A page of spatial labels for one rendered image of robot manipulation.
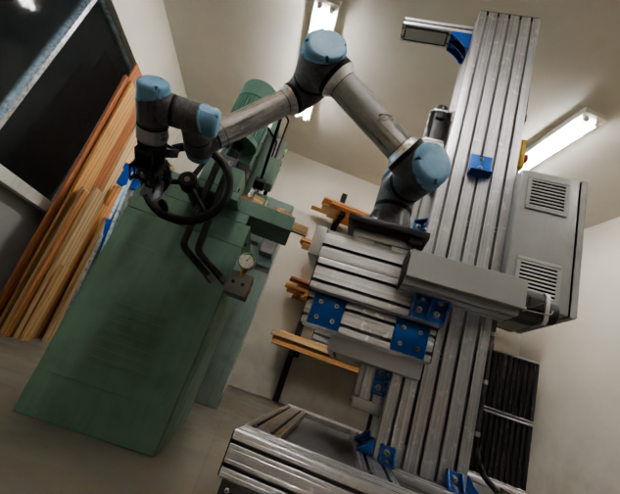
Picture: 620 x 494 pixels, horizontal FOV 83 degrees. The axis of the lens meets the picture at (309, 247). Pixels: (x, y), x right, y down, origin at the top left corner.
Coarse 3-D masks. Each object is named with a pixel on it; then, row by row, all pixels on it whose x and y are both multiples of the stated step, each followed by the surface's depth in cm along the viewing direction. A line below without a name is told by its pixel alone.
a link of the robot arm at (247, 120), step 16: (272, 96) 102; (288, 96) 103; (304, 96) 104; (320, 96) 105; (240, 112) 98; (256, 112) 99; (272, 112) 102; (288, 112) 105; (224, 128) 96; (240, 128) 98; (256, 128) 102; (208, 144) 92; (224, 144) 98; (192, 160) 98; (208, 160) 100
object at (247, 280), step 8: (232, 272) 122; (232, 280) 121; (240, 280) 121; (248, 280) 122; (224, 288) 120; (232, 288) 120; (240, 288) 121; (248, 288) 121; (232, 296) 127; (240, 296) 120
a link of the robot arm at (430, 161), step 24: (312, 48) 90; (336, 48) 91; (312, 72) 94; (336, 72) 92; (336, 96) 96; (360, 96) 93; (360, 120) 95; (384, 120) 93; (384, 144) 95; (408, 144) 92; (432, 144) 92; (408, 168) 93; (432, 168) 90; (408, 192) 98
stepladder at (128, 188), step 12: (132, 168) 210; (120, 180) 206; (132, 180) 206; (120, 192) 204; (132, 192) 208; (120, 204) 200; (108, 228) 196; (96, 252) 192; (84, 276) 187; (72, 300) 183
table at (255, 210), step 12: (204, 180) 123; (228, 204) 128; (240, 204) 130; (252, 204) 134; (252, 216) 132; (264, 216) 133; (276, 216) 134; (288, 216) 135; (252, 228) 146; (264, 228) 140; (276, 228) 136; (288, 228) 133; (276, 240) 150
